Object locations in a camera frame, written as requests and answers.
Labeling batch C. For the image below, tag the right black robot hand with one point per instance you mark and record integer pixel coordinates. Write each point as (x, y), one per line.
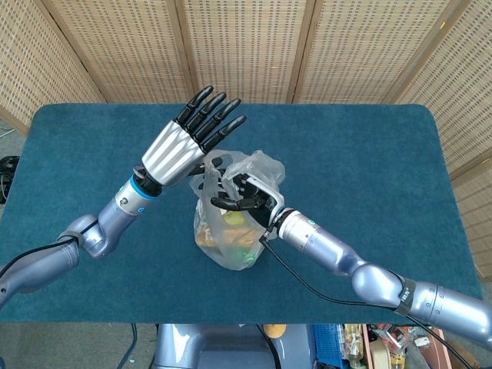
(261, 203)

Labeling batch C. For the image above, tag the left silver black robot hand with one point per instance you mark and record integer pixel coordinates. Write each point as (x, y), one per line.
(173, 153)

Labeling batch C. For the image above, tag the clear plastic shopping bag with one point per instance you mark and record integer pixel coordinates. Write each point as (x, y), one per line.
(209, 207)

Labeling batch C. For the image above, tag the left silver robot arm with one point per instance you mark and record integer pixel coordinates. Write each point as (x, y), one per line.
(115, 215)

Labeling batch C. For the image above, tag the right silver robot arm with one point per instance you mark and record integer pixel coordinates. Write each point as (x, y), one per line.
(338, 250)

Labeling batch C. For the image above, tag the silver blue robot base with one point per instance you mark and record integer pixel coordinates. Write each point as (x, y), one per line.
(215, 346)

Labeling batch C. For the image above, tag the small green snack packet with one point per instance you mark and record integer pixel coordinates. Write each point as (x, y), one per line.
(234, 219)

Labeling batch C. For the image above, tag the gold foil snack box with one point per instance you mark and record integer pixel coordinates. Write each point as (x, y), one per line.
(238, 236)

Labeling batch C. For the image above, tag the large green snack packet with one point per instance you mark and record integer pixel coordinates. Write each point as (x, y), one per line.
(249, 256)

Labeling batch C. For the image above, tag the gold snack packet with label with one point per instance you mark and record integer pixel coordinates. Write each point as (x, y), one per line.
(205, 238)

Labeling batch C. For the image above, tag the blue velvet tablecloth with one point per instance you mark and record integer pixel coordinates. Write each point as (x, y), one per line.
(346, 153)

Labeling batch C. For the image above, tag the yellow orange round object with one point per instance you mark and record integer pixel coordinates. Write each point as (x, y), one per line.
(274, 330)

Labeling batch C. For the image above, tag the woven rattan folding screen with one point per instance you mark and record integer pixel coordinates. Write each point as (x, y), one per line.
(246, 46)

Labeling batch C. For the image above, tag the blue plastic basket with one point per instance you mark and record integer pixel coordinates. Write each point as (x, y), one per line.
(326, 342)

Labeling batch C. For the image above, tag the black device on floor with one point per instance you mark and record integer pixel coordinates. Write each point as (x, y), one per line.
(8, 165)

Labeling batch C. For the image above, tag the pink plastic crate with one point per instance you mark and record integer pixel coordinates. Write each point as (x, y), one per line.
(367, 346)

